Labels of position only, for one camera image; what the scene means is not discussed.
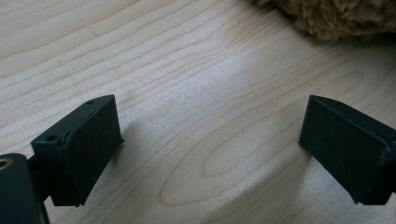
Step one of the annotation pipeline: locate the brown plush teddy bear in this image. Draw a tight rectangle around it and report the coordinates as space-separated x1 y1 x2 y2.
248 0 396 43

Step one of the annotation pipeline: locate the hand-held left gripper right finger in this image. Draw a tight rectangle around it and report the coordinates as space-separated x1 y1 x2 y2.
298 94 396 206

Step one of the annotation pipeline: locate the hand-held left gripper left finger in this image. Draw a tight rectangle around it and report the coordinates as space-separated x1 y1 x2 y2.
30 94 125 207

